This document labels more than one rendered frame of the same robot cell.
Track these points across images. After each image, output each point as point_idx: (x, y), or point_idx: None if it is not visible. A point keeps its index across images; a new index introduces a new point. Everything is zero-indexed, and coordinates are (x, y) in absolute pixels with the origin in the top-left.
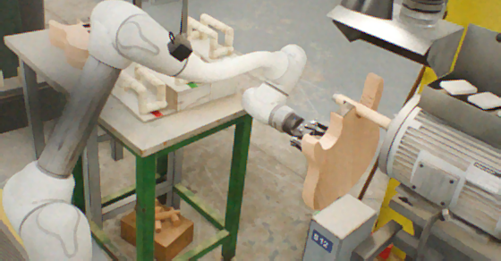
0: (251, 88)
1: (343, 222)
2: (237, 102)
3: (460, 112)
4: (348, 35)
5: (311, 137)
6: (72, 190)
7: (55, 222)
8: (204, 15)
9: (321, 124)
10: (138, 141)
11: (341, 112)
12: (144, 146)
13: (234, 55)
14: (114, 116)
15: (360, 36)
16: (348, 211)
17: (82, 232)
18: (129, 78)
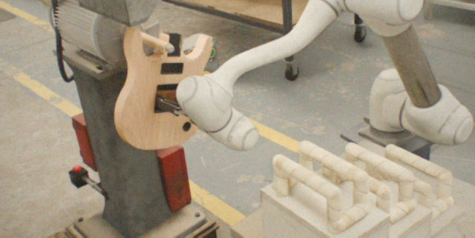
0: (246, 124)
1: (194, 38)
2: (262, 224)
3: None
4: (150, 10)
5: (205, 35)
6: (407, 112)
7: (391, 70)
8: (333, 184)
9: (174, 105)
10: (374, 147)
11: (175, 32)
12: (364, 144)
13: (269, 189)
14: (424, 174)
15: (130, 23)
16: (188, 42)
17: (373, 83)
18: (418, 157)
